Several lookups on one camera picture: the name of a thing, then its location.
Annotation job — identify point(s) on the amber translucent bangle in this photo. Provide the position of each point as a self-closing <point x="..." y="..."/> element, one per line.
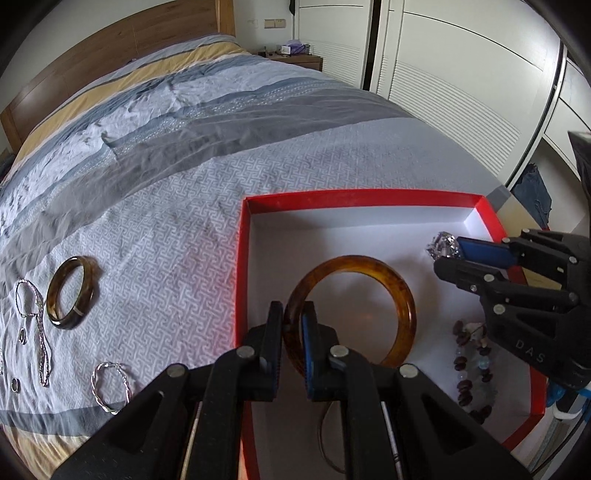
<point x="402" y="295"/>

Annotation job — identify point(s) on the wooden nightstand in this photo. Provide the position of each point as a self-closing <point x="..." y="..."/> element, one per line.
<point x="304" y="61"/>

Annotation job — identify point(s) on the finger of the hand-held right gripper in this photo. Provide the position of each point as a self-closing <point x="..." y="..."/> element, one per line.
<point x="485" y="251"/>
<point x="461" y="272"/>

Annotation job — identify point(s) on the bed with striped duvet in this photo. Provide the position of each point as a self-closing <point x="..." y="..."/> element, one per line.
<point x="184" y="138"/>

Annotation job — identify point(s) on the silver twisted bangle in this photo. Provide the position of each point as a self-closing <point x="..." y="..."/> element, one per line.
<point x="93" y="385"/>

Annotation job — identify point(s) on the purple tissue box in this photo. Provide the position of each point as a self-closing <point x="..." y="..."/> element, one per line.
<point x="294" y="47"/>

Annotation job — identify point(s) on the wooden headboard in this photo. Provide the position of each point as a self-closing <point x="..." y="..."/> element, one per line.
<point x="138" y="27"/>

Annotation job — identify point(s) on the dark brown bangle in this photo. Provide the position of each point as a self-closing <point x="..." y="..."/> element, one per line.
<point x="91" y="288"/>

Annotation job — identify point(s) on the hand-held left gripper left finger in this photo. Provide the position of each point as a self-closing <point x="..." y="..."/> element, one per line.
<point x="276" y="355"/>

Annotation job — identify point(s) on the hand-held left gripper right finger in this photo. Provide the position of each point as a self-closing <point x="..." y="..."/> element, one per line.
<point x="307" y="360"/>

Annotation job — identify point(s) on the red jewelry box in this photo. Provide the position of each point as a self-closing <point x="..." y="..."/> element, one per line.
<point x="351" y="235"/>

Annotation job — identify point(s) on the white wardrobe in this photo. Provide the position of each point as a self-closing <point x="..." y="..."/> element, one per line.
<point x="461" y="69"/>

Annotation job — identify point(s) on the beige wall switch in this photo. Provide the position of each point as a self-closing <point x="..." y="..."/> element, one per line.
<point x="274" y="23"/>

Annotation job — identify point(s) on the white drawer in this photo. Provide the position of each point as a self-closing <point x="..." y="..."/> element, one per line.
<point x="577" y="85"/>
<point x="561" y="134"/>

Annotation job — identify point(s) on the blue shoe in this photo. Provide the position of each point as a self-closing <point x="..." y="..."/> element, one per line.
<point x="570" y="401"/>

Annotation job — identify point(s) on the blue jeans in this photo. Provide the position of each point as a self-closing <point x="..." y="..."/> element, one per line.
<point x="533" y="194"/>

